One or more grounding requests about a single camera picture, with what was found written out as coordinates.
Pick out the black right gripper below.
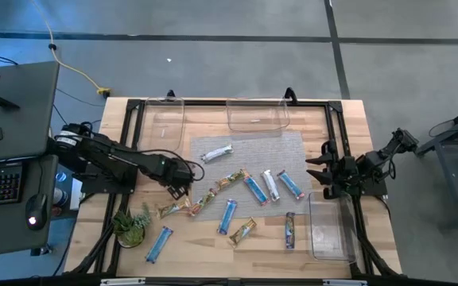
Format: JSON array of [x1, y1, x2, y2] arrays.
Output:
[[305, 139, 360, 199]]

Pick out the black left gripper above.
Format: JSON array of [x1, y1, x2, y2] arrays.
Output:
[[164, 157, 195, 199]]

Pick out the green and gold granola bar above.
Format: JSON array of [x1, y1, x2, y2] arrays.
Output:
[[188, 187, 218, 218], [156, 197, 192, 220], [215, 168, 250, 191]]

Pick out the white granola bar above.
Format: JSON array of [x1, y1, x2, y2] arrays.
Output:
[[261, 168, 281, 203], [200, 143, 235, 164]]

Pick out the brown blue snack packet front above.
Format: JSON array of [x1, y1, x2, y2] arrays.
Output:
[[227, 216, 258, 246]]

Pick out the dark blue granola bar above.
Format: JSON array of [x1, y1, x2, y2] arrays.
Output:
[[284, 211, 297, 250]]

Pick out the small potted green plant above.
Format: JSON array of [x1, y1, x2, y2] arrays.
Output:
[[111, 202, 153, 249]]

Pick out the clear plastic bin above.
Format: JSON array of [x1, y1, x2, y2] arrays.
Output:
[[225, 97, 292, 133], [143, 96, 186, 153], [308, 190, 359, 264]]

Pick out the grey woven mat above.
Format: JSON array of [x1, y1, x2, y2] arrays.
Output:
[[190, 130, 313, 222]]

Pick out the white box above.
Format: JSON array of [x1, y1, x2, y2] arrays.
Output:
[[68, 177, 85, 211]]

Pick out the white label strip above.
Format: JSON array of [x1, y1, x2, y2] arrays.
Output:
[[322, 279, 369, 286], [99, 277, 146, 286]]

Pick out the small round can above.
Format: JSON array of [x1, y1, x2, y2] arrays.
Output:
[[52, 187, 70, 207]]

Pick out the dark metal cart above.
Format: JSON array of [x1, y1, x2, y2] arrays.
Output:
[[415, 101, 458, 231]]

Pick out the black computer mouse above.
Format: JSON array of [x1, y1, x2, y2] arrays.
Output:
[[25, 192, 49, 231]]

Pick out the grey desk top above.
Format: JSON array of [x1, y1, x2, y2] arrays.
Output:
[[0, 60, 61, 164]]

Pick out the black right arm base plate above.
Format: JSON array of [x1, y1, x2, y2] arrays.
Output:
[[358, 180, 389, 199]]

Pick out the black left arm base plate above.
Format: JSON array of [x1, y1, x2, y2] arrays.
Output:
[[81, 160, 139, 195]]

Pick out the yellow cable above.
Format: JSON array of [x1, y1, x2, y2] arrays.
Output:
[[29, 0, 112, 99]]

